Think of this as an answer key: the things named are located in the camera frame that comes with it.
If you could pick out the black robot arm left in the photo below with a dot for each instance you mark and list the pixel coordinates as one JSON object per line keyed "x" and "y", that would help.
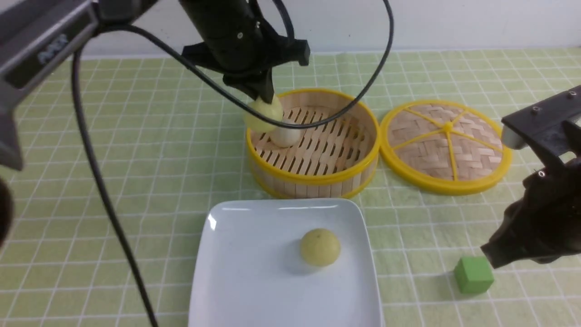
{"x": 38, "y": 35}

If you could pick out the green cube block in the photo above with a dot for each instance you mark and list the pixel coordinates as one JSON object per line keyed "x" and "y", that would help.
{"x": 473, "y": 275}

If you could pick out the yellow rimmed bamboo steamer basket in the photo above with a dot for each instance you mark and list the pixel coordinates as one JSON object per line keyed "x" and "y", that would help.
{"x": 335, "y": 160}

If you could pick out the woven bamboo steamer lid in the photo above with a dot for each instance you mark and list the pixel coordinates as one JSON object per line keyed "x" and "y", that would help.
{"x": 444, "y": 147}

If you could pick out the white steamed bun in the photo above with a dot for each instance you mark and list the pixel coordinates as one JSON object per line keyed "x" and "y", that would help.
{"x": 284, "y": 137}

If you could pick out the white square plate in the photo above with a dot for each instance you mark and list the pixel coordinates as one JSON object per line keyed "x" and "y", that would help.
{"x": 249, "y": 271}

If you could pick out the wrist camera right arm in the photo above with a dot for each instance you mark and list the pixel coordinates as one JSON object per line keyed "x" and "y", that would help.
{"x": 548, "y": 127}

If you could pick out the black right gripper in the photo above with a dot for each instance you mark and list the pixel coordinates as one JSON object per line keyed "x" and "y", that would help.
{"x": 544, "y": 224}

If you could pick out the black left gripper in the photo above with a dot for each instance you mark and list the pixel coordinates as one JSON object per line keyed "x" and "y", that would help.
{"x": 238, "y": 41}

